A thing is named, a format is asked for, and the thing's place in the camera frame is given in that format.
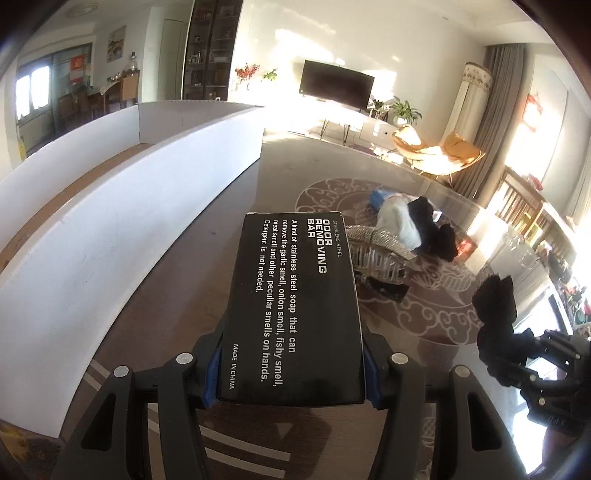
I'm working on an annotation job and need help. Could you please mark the white television console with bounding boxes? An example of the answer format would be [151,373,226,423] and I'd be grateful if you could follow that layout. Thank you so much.
[318,111,403,154]

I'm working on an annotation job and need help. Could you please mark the white foam board partition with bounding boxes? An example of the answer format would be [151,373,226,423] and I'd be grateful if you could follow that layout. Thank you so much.
[0,99,265,439]

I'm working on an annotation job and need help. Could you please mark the large green potted plant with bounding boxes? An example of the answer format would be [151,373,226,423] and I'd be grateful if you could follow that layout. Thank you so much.
[390,99,422,127]

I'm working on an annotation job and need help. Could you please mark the white mesh cloth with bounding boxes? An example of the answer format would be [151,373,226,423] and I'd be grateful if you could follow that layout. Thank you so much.
[376,196,423,250]

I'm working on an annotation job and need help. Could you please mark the black printed box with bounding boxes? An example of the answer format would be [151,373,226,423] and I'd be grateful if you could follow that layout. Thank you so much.
[216,212,368,408]

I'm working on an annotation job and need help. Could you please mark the black fuzzy cloth with tag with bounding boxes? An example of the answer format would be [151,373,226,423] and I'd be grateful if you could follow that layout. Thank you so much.
[472,274,537,389]

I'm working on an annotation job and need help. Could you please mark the white standing air conditioner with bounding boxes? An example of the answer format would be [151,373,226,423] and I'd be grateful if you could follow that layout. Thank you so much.
[441,62,494,153]

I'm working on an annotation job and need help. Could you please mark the black cloth bundle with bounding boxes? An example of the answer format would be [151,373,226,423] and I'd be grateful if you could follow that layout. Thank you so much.
[406,196,458,263]

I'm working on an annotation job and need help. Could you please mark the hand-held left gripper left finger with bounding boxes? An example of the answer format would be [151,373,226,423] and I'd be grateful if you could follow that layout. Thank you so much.
[51,318,232,480]

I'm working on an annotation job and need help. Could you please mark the orange lounge chair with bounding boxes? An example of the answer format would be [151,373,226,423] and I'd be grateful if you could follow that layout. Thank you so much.
[392,124,486,179]

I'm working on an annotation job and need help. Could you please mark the person's right forearm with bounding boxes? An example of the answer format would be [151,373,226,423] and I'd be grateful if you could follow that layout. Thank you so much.
[540,425,588,477]

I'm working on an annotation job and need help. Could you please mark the framed wall painting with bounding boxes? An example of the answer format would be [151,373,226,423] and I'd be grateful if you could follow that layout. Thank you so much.
[107,25,127,64]

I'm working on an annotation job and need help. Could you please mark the grey curtain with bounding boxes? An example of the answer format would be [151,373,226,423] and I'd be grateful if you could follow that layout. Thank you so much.
[455,44,536,200]

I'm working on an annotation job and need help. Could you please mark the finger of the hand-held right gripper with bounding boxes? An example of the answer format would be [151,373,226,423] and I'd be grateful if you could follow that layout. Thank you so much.
[526,329,588,366]
[519,362,578,393]

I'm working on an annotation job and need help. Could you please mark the black flat television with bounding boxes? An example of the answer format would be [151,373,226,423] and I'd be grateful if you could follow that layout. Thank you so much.
[299,60,376,113]

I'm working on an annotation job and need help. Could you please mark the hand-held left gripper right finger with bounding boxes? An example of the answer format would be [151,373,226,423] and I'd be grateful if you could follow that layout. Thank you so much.
[362,330,543,480]

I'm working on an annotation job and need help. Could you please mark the red wall ornament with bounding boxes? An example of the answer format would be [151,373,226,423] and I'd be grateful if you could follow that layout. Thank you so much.
[524,92,544,131]

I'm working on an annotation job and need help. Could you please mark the dark glass display cabinet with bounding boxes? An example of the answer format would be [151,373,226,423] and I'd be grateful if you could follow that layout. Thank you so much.
[182,0,243,102]

